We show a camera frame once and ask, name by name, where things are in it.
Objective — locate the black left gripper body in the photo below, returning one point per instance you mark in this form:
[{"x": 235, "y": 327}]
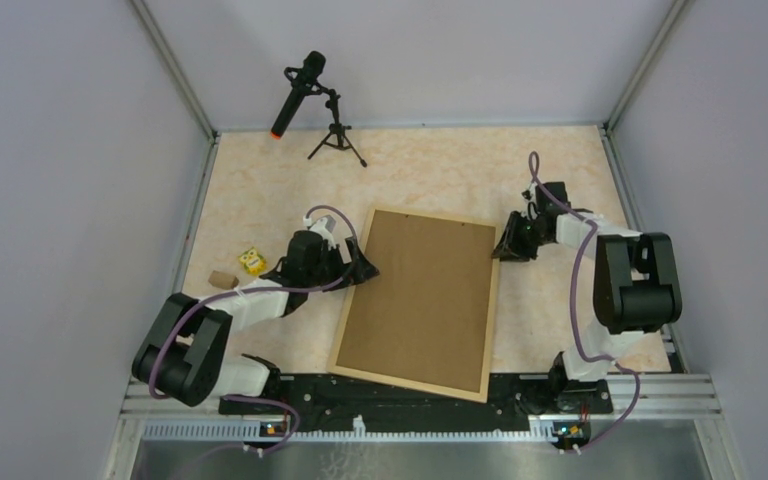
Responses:
[{"x": 332, "y": 268}]

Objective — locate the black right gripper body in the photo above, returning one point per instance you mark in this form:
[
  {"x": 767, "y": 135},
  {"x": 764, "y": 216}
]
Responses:
[{"x": 522, "y": 240}]

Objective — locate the brown backing board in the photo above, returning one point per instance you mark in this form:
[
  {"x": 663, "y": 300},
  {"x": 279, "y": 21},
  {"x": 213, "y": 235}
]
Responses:
[{"x": 424, "y": 298}]

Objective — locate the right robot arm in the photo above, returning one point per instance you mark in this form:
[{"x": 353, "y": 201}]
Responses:
[{"x": 636, "y": 288}]

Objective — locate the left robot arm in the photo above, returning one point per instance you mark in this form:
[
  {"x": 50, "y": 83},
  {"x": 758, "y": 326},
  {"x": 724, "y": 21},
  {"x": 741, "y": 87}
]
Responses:
[{"x": 184, "y": 355}]

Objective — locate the yellow toy block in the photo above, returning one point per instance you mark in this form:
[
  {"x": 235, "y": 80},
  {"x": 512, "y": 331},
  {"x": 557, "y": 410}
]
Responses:
[{"x": 252, "y": 261}]

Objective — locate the small wooden block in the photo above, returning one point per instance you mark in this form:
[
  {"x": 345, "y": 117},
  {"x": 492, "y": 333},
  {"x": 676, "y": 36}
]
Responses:
[{"x": 223, "y": 280}]

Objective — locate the black mini tripod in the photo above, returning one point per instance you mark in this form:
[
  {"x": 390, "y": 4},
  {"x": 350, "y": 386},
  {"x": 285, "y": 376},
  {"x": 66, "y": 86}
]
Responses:
[{"x": 336, "y": 137}]

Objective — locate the black microphone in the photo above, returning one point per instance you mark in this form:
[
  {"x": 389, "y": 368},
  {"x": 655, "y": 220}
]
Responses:
[{"x": 304, "y": 82}]

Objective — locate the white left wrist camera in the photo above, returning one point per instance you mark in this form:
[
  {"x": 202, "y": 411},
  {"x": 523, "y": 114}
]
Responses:
[{"x": 324, "y": 226}]

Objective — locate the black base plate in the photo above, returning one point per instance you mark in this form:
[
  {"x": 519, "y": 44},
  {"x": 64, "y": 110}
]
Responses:
[{"x": 331, "y": 403}]

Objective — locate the aluminium rail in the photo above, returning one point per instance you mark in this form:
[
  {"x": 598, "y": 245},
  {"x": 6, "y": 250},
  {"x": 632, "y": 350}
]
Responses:
[{"x": 654, "y": 397}]

